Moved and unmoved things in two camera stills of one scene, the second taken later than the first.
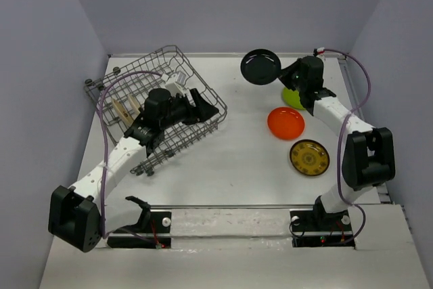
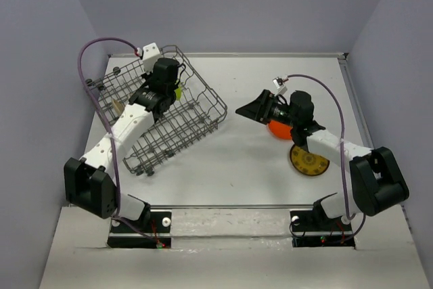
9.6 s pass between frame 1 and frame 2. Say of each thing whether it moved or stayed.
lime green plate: moved
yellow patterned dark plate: stayed
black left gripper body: moved
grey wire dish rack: stayed
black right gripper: moved
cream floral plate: stayed
